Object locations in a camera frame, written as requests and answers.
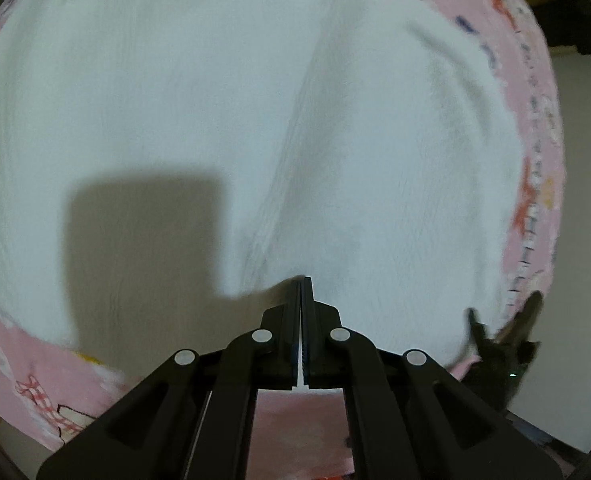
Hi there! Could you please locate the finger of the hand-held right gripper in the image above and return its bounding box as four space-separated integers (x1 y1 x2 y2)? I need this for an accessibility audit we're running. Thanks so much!
468 307 491 347
498 290 545 347

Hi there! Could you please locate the pink printed blanket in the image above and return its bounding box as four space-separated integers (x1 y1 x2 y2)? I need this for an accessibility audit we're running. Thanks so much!
0 0 569 480

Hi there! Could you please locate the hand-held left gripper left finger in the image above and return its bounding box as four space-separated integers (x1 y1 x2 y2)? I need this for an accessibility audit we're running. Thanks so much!
36 279 303 480

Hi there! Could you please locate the white towel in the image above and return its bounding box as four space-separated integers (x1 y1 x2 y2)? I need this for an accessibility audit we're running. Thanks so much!
0 0 526 372

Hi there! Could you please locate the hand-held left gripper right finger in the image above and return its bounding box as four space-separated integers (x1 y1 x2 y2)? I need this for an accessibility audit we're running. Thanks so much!
302 279 564 480

